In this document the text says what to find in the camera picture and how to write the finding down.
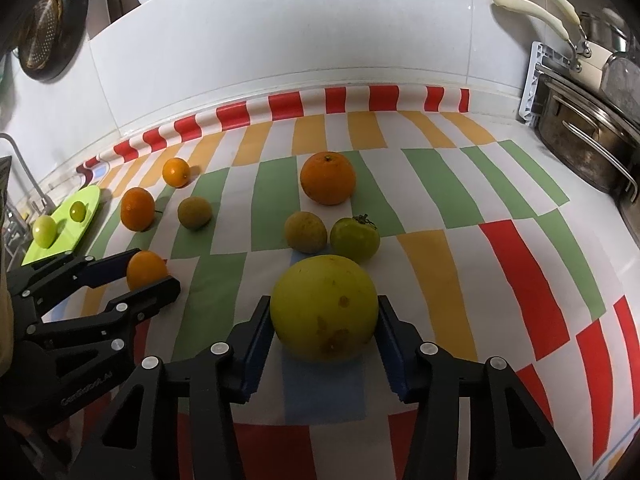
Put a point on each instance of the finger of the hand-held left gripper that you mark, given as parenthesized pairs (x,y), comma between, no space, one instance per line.
(150,297)
(107,270)

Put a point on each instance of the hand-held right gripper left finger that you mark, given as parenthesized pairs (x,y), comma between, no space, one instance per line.
(255,360)

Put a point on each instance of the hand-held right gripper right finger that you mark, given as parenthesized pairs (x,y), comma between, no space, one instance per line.
(395,360)

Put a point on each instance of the small orange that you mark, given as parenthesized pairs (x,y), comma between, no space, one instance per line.
(146,269)
(175,172)
(137,209)

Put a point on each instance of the green plate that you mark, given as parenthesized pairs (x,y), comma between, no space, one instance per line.
(65,234)

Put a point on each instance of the large yellow pomelo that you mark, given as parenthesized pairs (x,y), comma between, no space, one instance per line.
(322,305)

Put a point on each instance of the large orange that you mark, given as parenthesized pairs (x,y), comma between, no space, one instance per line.
(327,180)

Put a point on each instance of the small green fruit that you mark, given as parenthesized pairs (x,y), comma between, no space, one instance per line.
(44,230)
(77,210)

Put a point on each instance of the brown kiwi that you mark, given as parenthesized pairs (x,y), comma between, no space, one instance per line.
(305,231)
(194,213)

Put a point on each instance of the colourful striped tablecloth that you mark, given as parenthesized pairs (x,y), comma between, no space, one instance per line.
(450,260)

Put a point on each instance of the green tomato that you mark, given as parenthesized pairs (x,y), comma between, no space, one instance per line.
(354,240)

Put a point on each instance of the steel faucet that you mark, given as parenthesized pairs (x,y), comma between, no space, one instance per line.
(25,170)

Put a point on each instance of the black frying pan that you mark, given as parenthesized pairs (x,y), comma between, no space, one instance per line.
(75,25)

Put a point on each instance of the metal strainer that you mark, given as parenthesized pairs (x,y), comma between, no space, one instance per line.
(45,30)

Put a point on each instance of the steel pot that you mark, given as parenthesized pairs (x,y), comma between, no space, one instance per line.
(575,140)
(631,212)

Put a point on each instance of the white plastic rack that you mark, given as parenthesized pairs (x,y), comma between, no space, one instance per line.
(530,85)

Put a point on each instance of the glass pot lid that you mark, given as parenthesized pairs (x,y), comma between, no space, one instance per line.
(622,82)

